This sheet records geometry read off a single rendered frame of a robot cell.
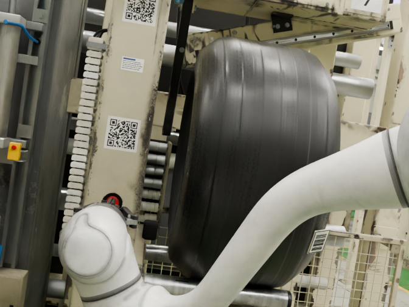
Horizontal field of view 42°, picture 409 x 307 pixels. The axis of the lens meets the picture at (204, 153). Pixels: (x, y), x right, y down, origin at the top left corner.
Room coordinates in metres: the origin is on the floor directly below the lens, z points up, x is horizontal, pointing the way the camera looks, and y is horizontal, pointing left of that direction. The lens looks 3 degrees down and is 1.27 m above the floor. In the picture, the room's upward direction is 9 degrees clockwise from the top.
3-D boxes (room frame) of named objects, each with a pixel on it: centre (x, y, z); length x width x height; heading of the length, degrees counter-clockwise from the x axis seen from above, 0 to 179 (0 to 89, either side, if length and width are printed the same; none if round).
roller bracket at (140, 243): (1.32, 0.12, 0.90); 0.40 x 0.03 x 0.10; 6
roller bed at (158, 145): (1.69, 0.21, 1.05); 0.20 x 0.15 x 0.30; 96
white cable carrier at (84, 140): (1.25, 0.28, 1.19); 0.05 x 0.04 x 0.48; 6
